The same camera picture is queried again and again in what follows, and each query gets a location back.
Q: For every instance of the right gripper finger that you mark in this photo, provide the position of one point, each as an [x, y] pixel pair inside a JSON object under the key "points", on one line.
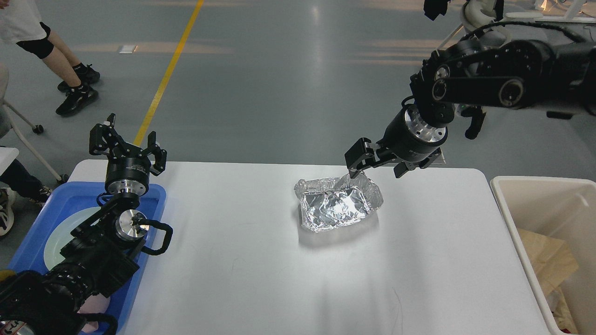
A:
{"points": [[363, 155], [405, 166]]}

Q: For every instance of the brown paper bag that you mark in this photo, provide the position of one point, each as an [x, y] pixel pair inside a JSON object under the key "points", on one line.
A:
{"points": [[553, 263]]}

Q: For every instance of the pink mug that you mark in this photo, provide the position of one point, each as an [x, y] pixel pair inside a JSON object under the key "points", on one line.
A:
{"points": [[94, 304]]}

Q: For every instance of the beige plastic bin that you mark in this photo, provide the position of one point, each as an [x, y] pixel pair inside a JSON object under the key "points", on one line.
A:
{"points": [[563, 208]]}

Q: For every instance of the green plate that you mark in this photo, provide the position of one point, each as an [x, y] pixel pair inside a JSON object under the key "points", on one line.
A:
{"points": [[61, 236]]}

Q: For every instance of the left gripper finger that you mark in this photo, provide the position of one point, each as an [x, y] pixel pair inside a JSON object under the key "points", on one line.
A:
{"points": [[159, 154], [104, 140]]}

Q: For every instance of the blue mug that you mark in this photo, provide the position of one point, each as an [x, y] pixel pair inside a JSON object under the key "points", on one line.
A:
{"points": [[5, 274]]}

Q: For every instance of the foil tray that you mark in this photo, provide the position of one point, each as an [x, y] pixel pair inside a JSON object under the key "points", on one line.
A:
{"points": [[329, 203]]}

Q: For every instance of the seated person white shorts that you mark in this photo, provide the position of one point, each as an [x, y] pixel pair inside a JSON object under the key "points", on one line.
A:
{"points": [[21, 24]]}

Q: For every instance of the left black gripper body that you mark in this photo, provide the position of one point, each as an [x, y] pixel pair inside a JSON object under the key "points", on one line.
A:
{"points": [[127, 174]]}

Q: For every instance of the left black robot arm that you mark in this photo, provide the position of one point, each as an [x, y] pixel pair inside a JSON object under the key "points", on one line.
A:
{"points": [[100, 257]]}

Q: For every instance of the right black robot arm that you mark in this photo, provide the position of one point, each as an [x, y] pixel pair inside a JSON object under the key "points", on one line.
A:
{"points": [[471, 75]]}

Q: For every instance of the blue plastic tray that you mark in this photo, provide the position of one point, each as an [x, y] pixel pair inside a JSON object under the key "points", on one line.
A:
{"points": [[69, 199]]}

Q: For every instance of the white rolling chair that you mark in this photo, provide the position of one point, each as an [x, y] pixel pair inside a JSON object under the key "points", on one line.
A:
{"points": [[484, 14]]}

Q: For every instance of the left rolling chair leg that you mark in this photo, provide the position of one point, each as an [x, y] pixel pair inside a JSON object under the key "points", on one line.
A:
{"points": [[9, 115]]}

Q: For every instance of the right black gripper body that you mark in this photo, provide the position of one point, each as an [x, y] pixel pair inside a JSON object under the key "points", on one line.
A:
{"points": [[410, 139]]}

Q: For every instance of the black garment on chair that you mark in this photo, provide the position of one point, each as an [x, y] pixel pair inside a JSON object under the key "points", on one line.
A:
{"points": [[435, 8]]}

